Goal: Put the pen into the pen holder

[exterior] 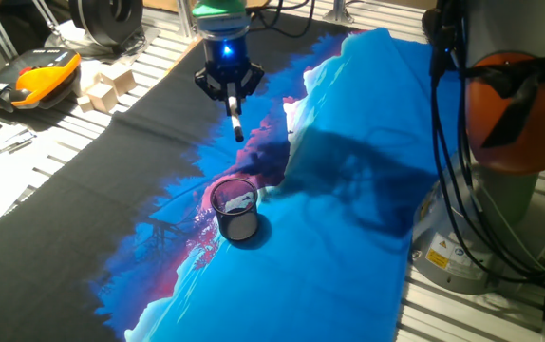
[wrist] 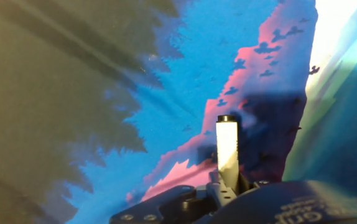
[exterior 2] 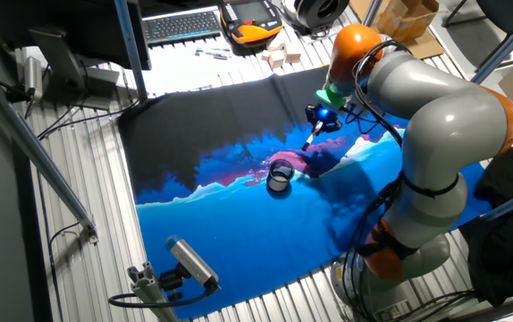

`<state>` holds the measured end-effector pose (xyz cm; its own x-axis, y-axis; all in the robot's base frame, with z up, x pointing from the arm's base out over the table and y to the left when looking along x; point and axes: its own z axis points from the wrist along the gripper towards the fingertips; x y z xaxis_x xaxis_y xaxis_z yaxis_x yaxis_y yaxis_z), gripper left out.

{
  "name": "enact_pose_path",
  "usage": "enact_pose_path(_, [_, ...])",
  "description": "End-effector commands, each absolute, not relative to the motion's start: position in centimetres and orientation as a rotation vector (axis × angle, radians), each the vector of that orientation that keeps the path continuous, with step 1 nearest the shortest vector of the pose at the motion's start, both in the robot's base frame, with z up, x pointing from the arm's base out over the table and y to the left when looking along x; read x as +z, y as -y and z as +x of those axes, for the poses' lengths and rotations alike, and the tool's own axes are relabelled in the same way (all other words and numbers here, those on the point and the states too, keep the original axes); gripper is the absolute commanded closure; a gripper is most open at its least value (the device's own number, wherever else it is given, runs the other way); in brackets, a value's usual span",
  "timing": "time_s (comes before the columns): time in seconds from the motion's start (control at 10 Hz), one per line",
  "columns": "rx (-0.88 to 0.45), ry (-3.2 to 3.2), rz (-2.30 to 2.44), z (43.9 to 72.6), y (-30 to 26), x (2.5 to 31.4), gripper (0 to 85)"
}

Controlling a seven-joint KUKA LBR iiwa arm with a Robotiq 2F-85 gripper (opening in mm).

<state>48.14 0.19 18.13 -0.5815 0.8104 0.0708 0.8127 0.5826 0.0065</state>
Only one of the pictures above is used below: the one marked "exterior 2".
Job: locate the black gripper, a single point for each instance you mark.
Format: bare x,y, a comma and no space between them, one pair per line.
325,114

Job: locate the white pen with black cap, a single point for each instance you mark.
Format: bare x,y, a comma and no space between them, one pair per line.
309,139

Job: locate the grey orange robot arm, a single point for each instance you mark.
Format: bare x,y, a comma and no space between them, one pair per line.
448,125

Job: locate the black mesh pen holder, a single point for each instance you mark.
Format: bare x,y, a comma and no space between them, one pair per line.
279,184

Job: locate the grey marker pen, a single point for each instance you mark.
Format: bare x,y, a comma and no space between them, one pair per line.
216,55

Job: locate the small wooden block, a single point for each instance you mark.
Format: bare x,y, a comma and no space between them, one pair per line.
265,55

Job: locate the pale wooden block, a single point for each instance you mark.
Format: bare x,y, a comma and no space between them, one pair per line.
276,42

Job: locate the black filament spool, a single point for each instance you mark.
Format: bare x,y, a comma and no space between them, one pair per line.
321,11

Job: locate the orange black teach pendant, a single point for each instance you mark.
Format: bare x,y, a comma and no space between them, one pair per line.
249,31

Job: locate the landscape print cloth mat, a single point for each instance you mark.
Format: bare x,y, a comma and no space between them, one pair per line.
238,232

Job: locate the brown cardboard box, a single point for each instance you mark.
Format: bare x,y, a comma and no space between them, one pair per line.
413,15

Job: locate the small blue white item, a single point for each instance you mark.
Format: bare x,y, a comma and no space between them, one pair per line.
198,51

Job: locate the black computer keyboard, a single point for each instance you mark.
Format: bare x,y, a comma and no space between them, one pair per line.
180,27

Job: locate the black fabric bundle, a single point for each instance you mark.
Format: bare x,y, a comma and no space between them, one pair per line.
507,232

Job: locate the dark office chair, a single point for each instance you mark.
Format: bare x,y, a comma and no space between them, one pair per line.
502,11

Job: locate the short aluminium profile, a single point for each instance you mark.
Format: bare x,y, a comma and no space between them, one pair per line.
149,290

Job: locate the grey metal bar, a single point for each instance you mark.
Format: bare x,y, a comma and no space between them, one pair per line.
498,308

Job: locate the black computer monitor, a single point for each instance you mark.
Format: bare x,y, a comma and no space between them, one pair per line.
82,31

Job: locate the grey monitor stand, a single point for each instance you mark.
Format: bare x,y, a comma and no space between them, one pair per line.
60,62

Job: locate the silver aluminium post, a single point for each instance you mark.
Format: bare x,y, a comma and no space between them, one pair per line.
372,5

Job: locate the silver camera with blue end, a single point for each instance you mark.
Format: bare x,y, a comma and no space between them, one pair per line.
191,261

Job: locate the aluminium frame bar with foot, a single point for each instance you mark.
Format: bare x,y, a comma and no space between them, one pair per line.
507,44

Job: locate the aluminium frame post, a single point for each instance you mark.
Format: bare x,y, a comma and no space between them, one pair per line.
129,49

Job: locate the black camera ball mount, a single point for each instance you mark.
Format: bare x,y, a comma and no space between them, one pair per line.
171,281

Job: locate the silver cylindrical camera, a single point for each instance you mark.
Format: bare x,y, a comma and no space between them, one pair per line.
33,76

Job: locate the long aluminium frame bar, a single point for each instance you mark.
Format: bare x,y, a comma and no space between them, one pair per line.
28,143

